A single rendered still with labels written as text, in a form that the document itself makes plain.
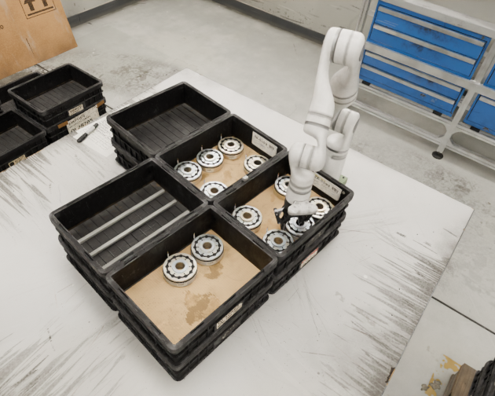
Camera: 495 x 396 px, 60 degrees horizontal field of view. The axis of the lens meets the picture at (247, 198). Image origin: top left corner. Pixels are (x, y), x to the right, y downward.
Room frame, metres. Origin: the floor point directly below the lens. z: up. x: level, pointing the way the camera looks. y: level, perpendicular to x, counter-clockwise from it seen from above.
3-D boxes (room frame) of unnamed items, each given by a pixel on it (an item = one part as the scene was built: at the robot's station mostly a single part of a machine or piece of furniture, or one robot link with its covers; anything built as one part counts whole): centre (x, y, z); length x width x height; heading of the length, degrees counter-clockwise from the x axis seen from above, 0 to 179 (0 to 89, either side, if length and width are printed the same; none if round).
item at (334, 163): (1.29, -0.32, 0.83); 0.09 x 0.09 x 0.17; 70
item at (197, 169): (1.12, 0.23, 0.86); 0.10 x 0.10 x 0.01
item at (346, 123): (1.29, -0.32, 0.99); 0.09 x 0.09 x 0.17; 65
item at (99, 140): (1.51, 0.63, 0.70); 0.33 x 0.23 x 0.01; 148
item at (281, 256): (0.97, -0.13, 0.92); 0.40 x 0.30 x 0.02; 141
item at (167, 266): (0.71, 0.18, 0.86); 0.10 x 0.10 x 0.01
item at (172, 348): (0.66, 0.13, 0.92); 0.40 x 0.30 x 0.02; 141
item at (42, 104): (1.94, 1.10, 0.37); 0.40 x 0.30 x 0.45; 148
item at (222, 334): (0.66, 0.13, 0.76); 0.40 x 0.30 x 0.12; 141
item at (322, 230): (0.97, -0.13, 0.87); 0.40 x 0.30 x 0.11; 141
